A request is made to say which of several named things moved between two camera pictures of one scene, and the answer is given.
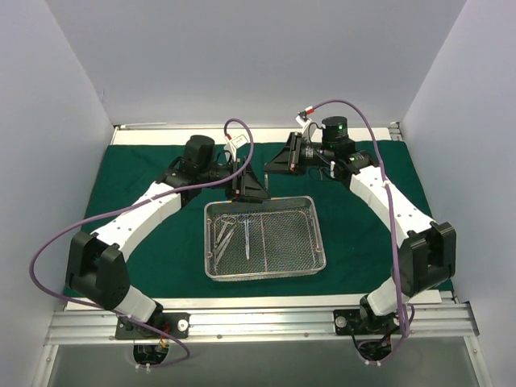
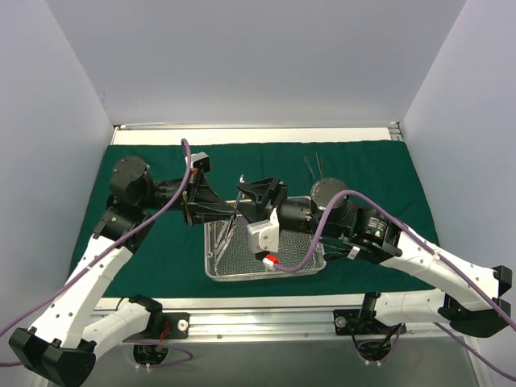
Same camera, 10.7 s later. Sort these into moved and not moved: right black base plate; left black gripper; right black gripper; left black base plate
Moved: right black gripper; left black gripper
Not moved: left black base plate; right black base plate
